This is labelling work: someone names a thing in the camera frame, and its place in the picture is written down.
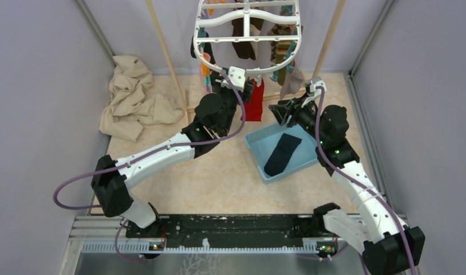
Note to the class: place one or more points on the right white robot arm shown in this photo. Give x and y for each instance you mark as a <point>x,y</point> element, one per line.
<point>385,242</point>

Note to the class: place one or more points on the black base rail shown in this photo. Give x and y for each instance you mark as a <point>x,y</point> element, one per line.
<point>239,233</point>

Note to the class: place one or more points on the dark navy sock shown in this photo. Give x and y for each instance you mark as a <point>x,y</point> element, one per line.
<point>281,154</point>

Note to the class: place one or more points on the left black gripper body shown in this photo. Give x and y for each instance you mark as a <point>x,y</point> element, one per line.
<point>230,98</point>

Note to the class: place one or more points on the grey sock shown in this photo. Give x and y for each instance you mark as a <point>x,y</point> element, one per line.
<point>293,83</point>

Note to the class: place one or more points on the wooden hanging rack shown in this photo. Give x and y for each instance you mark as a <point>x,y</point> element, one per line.
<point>188,110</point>

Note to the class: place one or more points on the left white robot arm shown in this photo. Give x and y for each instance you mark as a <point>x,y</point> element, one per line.
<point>113,179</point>

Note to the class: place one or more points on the dark brown sock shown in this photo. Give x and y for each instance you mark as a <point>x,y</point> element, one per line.
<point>244,50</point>

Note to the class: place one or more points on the argyle patterned sock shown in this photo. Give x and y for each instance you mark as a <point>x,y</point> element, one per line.
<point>279,49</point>

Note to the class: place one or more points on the red sock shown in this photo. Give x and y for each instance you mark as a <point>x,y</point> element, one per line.
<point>254,109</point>

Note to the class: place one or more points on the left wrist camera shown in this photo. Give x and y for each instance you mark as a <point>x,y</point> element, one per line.
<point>234,77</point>

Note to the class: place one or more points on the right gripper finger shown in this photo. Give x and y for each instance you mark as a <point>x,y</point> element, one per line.
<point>299,102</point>
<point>281,111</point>

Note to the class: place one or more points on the beige crumpled cloth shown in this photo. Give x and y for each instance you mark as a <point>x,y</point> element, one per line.
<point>133,104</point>

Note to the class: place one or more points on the black sock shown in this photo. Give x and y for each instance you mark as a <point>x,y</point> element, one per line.
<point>206,47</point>

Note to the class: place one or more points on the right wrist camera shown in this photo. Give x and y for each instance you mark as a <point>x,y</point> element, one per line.
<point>315,87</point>

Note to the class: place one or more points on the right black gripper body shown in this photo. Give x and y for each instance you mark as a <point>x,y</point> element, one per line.
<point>305,117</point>

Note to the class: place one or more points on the light blue plastic basket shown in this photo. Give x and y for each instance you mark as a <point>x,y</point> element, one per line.
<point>262,142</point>

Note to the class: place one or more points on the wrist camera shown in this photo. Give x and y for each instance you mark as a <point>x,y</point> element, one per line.
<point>234,77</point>
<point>315,87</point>

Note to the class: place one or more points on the white round clip hanger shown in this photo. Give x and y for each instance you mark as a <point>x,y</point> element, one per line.
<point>217,13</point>

